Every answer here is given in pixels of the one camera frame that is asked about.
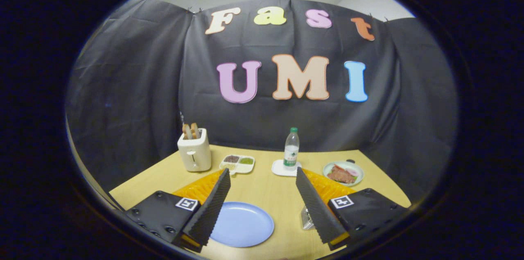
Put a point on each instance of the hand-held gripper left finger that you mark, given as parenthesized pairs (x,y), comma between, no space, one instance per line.
(208,215)

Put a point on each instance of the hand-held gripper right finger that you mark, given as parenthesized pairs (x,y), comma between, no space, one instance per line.
(317,215)

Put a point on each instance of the blue round plate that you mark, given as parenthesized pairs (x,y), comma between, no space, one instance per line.
(245,223)

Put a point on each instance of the brown meat slices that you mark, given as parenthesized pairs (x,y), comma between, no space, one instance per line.
(339,175)

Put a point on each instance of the pale green oval plate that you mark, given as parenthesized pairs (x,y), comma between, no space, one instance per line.
(359,176)

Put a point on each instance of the white divided dish with beans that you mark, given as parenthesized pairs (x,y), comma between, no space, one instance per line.
(245,168)

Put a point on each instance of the white square coaster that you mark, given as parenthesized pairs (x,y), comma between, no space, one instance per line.
(278,168)

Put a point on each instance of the cream toaster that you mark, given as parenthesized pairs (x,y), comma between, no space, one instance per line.
(196,153)

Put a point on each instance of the clear water bottle green cap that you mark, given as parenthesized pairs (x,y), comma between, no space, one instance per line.
(291,153)

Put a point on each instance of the toasted bread slice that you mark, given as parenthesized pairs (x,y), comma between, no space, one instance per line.
(186,132)
(195,130)

